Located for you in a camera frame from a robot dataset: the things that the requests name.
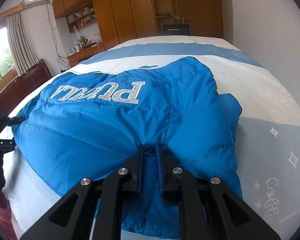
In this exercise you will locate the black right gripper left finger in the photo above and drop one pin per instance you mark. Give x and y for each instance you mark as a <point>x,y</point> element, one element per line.
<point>92,209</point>

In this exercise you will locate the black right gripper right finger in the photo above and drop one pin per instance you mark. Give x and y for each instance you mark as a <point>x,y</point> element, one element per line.
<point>208,209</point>

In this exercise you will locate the blue puffer jacket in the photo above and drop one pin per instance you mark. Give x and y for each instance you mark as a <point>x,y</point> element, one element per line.
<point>86,126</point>

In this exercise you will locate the pink sleeve forearm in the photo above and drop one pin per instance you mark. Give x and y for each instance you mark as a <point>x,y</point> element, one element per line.
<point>6,217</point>

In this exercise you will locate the dark wooden headboard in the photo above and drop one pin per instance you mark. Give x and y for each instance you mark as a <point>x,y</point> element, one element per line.
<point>19,88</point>

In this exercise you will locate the striped grey curtain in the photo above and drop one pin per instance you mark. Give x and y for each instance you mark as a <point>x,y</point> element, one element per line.
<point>22,54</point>

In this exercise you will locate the blue and white bed sheet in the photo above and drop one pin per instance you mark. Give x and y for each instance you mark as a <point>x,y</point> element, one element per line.
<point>267,142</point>

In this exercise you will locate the wooden desk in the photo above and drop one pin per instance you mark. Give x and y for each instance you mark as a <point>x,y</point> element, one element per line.
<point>84,54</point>

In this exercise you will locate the window with wooden frame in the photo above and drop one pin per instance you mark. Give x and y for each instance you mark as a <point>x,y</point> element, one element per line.
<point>7,66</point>

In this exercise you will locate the wooden wardrobe wall unit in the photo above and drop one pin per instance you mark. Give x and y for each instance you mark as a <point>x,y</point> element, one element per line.
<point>122,20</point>

